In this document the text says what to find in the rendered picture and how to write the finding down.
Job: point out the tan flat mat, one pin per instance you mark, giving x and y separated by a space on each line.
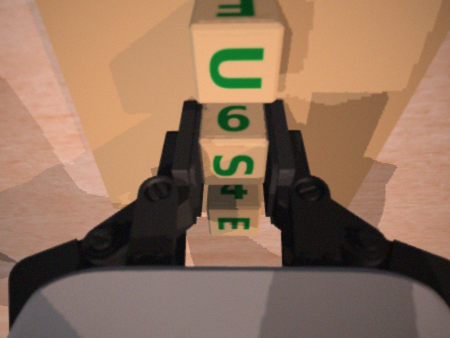
348 70

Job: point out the tan wooden letter block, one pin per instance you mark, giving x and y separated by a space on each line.
236 50
234 210
233 143

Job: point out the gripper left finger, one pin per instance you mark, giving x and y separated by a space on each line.
150 231

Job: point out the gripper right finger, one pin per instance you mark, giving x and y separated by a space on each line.
316 231

